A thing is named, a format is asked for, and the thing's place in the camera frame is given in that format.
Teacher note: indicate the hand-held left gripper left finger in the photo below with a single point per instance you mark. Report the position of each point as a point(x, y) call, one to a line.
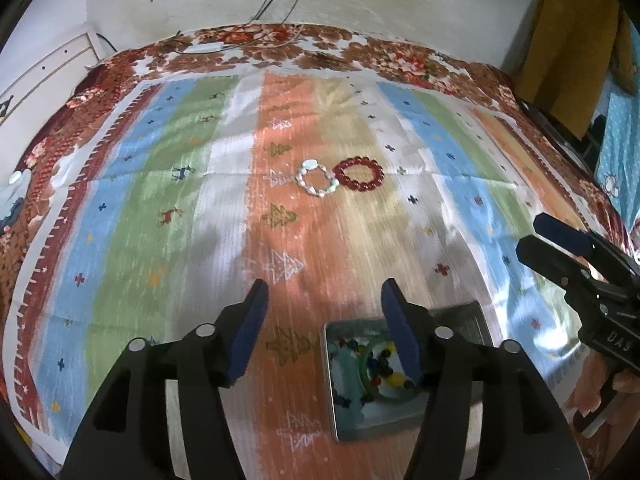
point(247, 330)

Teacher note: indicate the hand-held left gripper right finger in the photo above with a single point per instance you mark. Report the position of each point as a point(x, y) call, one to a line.
point(400, 325)

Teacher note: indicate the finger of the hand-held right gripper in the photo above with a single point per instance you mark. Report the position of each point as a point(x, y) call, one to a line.
point(562, 232)
point(550, 260)

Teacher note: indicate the green jade bangle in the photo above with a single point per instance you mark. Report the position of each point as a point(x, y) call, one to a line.
point(369, 385)

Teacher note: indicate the silver metal tin box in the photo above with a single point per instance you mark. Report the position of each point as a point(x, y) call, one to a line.
point(360, 422)

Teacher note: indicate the person's right hand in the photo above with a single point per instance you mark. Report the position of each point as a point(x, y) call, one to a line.
point(592, 385)

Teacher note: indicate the light blue dotted cloth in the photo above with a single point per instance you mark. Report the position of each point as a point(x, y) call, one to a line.
point(622, 150)

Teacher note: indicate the dark furniture edge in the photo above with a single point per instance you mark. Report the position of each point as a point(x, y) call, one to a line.
point(560, 130)

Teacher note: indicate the striped pastel blanket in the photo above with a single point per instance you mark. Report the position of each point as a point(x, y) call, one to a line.
point(150, 185)

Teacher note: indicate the yellow hanging cloth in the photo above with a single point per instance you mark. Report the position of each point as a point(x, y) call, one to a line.
point(565, 50)

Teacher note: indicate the brown hanging cloth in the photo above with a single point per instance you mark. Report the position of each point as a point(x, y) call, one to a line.
point(629, 50)

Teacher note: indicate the pile of grey clothes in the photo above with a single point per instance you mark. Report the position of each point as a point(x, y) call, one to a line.
point(10, 210)

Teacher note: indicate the small white oval object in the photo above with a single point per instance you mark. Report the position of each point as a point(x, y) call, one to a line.
point(19, 178)

